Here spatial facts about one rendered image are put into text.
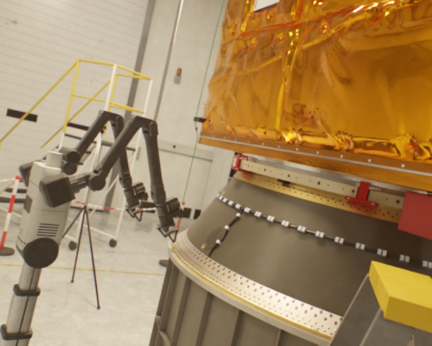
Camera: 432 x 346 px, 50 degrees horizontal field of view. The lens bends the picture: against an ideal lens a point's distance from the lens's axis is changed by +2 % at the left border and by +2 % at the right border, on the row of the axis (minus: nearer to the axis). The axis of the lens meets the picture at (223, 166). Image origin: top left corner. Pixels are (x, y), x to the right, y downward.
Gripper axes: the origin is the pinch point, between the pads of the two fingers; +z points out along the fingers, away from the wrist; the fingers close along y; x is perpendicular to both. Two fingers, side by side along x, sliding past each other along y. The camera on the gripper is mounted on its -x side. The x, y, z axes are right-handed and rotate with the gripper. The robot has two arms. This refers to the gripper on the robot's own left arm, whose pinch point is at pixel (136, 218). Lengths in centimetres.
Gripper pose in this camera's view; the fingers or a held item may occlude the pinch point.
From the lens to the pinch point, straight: 292.0
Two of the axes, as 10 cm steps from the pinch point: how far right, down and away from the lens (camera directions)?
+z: 2.1, 9.3, 3.1
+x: -8.1, 3.4, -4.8
